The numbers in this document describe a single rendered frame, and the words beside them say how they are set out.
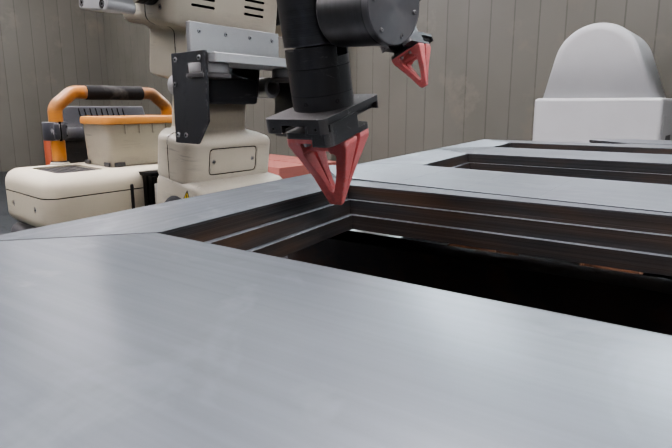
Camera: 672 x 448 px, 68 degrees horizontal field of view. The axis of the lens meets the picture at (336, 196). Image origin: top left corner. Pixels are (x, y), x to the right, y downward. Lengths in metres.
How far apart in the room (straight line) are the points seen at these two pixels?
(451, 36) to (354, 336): 4.60
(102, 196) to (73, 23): 8.15
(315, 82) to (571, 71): 3.07
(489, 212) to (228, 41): 0.66
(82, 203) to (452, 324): 1.03
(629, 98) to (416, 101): 2.13
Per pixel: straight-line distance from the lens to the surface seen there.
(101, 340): 0.22
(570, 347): 0.22
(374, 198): 0.57
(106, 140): 1.27
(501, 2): 4.63
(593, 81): 3.43
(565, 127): 3.42
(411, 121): 4.92
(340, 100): 0.45
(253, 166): 1.10
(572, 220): 0.51
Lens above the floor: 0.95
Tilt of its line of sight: 10 degrees down
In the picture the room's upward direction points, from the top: straight up
